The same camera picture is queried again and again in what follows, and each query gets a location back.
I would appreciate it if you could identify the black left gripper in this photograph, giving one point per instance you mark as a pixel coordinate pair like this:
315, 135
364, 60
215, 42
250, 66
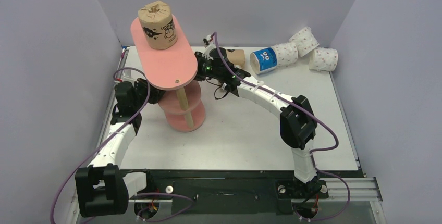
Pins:
156, 95

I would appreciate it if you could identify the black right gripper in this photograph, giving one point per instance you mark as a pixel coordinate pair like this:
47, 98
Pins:
200, 65

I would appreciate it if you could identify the brown paper roll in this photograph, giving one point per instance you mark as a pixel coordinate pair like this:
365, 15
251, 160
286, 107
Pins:
157, 24

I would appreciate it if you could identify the blue roll sideways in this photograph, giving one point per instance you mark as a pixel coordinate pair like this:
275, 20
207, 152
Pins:
263, 61

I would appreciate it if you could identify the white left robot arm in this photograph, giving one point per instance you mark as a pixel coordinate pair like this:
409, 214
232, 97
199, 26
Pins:
107, 160

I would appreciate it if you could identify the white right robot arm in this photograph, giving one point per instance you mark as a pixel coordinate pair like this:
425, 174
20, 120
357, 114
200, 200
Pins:
297, 127

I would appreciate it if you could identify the pink three-tier shelf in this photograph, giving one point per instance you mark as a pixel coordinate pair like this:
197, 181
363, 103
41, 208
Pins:
173, 70

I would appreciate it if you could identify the brown wrapped roll rear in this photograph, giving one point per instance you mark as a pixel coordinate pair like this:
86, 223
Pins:
236, 56

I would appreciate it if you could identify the white dotted roll left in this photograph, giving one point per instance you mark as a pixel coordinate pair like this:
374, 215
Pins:
286, 52

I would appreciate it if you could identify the white dotted roll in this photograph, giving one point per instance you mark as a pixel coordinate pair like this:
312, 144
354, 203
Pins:
304, 41
323, 59
286, 52

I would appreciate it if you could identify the white dotted roll top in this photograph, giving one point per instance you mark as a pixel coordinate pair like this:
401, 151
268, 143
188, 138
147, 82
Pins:
304, 41

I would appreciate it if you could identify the white dotted roll right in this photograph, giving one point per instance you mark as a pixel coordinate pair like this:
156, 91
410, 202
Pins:
323, 59

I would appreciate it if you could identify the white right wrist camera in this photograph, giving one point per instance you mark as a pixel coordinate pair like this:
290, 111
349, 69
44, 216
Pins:
209, 46

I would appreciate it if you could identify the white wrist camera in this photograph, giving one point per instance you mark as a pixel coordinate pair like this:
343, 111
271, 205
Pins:
126, 76
209, 46

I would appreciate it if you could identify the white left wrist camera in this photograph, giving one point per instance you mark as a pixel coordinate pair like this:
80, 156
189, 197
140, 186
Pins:
126, 76

